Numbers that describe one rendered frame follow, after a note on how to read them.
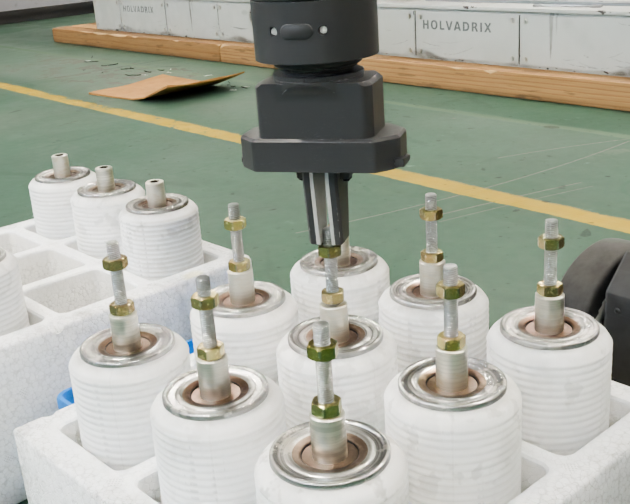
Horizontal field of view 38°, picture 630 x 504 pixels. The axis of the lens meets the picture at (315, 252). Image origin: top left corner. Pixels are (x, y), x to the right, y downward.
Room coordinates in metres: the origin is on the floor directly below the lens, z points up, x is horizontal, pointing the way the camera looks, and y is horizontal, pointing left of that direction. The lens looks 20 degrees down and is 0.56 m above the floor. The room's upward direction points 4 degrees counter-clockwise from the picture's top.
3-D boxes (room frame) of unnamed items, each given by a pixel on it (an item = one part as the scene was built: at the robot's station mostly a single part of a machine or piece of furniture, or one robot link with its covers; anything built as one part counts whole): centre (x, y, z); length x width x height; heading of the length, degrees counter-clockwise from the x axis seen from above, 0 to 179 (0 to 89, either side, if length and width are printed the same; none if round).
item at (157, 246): (1.06, 0.19, 0.16); 0.10 x 0.10 x 0.18
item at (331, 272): (0.65, -0.01, 0.30); 0.01 x 0.01 x 0.08
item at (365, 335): (0.65, -0.01, 0.25); 0.08 x 0.08 x 0.01
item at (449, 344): (0.56, -0.09, 0.29); 0.02 x 0.02 x 0.01; 26
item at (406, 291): (0.73, -0.10, 0.25); 0.08 x 0.08 x 0.01
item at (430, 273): (0.73, -0.10, 0.26); 0.02 x 0.02 x 0.03
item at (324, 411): (0.49, 0.00, 0.29); 0.02 x 0.02 x 0.01; 18
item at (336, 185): (0.65, -0.02, 0.36); 0.03 x 0.02 x 0.06; 162
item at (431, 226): (0.73, -0.10, 0.30); 0.01 x 0.01 x 0.08
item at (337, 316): (0.65, -0.01, 0.26); 0.02 x 0.02 x 0.03
